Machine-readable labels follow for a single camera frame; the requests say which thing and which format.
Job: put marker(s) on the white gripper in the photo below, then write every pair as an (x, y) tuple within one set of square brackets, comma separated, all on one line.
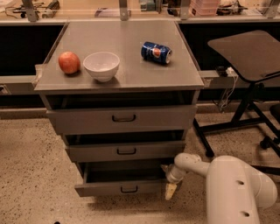
[(172, 176)]

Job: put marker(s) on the grey bottom drawer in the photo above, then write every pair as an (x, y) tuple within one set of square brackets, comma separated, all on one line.
[(123, 177)]

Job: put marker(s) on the grey drawer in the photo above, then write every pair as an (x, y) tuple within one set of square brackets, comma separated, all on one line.
[(124, 151), (123, 177), (120, 120)]

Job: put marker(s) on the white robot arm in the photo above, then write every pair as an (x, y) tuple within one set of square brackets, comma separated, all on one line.
[(235, 190)]

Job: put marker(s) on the grey top drawer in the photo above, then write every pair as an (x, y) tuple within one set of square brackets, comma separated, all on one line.
[(120, 120)]

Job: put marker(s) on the grey drawer cabinet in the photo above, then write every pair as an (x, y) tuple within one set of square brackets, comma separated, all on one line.
[(138, 82)]

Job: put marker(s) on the grey middle drawer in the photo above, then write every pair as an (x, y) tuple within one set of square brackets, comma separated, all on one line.
[(124, 151)]

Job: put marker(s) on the blue Pepsi can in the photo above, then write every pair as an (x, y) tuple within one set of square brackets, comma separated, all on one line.
[(157, 53)]

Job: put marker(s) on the white ceramic bowl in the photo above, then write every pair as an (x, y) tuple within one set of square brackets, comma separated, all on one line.
[(102, 66)]

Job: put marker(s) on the black laptop stand table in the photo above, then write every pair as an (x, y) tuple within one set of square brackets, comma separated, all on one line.
[(255, 58)]

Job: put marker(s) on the red apple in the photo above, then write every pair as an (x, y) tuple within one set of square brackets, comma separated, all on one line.
[(69, 62)]

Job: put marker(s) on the pink plastic bin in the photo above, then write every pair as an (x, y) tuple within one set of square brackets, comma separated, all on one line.
[(204, 7)]

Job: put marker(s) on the white power strip with cables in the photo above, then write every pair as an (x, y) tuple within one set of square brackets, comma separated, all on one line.
[(231, 78)]

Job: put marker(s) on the grey metal rail frame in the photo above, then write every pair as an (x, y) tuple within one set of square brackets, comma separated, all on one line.
[(32, 11)]

